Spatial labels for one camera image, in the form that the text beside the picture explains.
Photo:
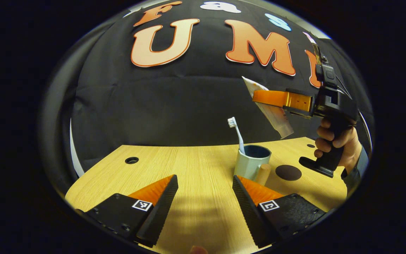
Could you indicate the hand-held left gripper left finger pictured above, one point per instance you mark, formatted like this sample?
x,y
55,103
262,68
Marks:
x,y
160,215

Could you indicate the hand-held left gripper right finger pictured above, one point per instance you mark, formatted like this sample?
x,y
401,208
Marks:
x,y
248,215

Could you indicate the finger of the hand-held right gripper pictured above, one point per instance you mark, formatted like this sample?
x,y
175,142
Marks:
x,y
270,98

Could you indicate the white toothpaste tube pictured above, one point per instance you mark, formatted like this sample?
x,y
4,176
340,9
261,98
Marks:
x,y
277,118

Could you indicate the white toothbrush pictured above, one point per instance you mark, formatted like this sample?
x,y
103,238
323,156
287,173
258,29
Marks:
x,y
239,137

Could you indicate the dark brown round coaster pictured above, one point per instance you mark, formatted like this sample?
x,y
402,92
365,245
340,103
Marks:
x,y
288,173

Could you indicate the light wooden desktop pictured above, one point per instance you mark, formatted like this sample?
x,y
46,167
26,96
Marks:
x,y
203,211

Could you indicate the black backdrop cloth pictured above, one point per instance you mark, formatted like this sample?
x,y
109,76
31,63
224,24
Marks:
x,y
174,106

